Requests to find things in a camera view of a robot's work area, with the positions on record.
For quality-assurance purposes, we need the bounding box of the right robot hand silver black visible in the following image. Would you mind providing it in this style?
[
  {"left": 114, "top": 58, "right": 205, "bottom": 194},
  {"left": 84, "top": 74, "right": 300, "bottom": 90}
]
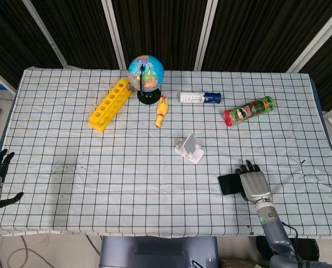
[{"left": 234, "top": 160, "right": 272, "bottom": 203}]

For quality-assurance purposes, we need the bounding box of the black smartphone with blue edge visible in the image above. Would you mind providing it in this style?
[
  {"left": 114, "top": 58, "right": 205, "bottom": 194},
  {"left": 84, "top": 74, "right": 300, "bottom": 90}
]
[{"left": 218, "top": 173, "right": 243, "bottom": 196}]

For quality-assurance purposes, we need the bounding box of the white folding phone stand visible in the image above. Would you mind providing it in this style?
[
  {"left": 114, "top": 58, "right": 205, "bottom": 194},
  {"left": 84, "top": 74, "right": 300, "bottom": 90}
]
[{"left": 174, "top": 133, "right": 205, "bottom": 164}]

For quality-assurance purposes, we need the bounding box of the small desk globe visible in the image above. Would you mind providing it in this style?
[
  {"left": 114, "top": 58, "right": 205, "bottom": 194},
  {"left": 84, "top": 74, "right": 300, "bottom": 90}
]
[{"left": 128, "top": 55, "right": 165, "bottom": 106}]

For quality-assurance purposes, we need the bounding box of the green chips can red lid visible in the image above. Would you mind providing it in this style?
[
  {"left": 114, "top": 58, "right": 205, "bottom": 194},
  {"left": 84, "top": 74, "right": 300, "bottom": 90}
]
[{"left": 223, "top": 95, "right": 275, "bottom": 127}]

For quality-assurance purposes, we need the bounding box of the brown cardboard box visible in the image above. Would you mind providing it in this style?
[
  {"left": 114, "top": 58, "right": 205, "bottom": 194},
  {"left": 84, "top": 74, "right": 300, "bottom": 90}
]
[{"left": 218, "top": 258, "right": 270, "bottom": 268}]

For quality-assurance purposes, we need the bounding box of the white bottle with blue cap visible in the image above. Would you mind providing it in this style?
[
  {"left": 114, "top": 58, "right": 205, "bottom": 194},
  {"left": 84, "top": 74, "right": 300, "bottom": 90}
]
[{"left": 178, "top": 91, "right": 222, "bottom": 104}]

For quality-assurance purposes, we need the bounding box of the yellow rubber chicken toy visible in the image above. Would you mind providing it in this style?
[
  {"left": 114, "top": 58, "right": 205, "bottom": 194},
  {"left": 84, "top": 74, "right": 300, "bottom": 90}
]
[{"left": 154, "top": 95, "right": 170, "bottom": 128}]

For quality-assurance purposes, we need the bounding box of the blue-grey robot torso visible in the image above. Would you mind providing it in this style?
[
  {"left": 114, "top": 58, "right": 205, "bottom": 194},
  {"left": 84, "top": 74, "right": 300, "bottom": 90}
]
[{"left": 98, "top": 236, "right": 219, "bottom": 268}]

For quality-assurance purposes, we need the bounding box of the yellow plastic test tube rack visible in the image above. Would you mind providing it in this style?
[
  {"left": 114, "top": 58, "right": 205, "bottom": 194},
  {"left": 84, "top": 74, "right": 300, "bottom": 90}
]
[{"left": 87, "top": 78, "right": 134, "bottom": 133}]

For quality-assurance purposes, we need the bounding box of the white black grid tablecloth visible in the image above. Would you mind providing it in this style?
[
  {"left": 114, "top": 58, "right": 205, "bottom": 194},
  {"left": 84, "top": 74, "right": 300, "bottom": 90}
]
[{"left": 0, "top": 68, "right": 332, "bottom": 240}]

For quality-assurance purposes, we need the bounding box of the black cable on robot arm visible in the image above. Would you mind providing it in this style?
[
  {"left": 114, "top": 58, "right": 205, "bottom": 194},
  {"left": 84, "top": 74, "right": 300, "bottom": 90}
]
[{"left": 279, "top": 221, "right": 302, "bottom": 263}]

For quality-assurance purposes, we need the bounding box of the beige floor cable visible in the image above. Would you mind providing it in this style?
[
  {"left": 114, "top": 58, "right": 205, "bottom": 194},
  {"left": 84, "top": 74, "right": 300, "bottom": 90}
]
[{"left": 6, "top": 236, "right": 55, "bottom": 268}]

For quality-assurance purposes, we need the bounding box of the white frame post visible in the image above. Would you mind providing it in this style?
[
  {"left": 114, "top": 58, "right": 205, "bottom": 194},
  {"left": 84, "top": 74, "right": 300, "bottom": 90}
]
[
  {"left": 22, "top": 0, "right": 68, "bottom": 69},
  {"left": 287, "top": 4, "right": 332, "bottom": 74},
  {"left": 100, "top": 0, "right": 127, "bottom": 70},
  {"left": 193, "top": 0, "right": 219, "bottom": 71},
  {"left": 0, "top": 63, "right": 17, "bottom": 95}
]

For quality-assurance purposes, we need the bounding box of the black floor cable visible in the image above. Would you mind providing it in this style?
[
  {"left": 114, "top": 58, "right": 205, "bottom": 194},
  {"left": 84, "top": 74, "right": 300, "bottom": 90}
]
[{"left": 84, "top": 236, "right": 102, "bottom": 256}]

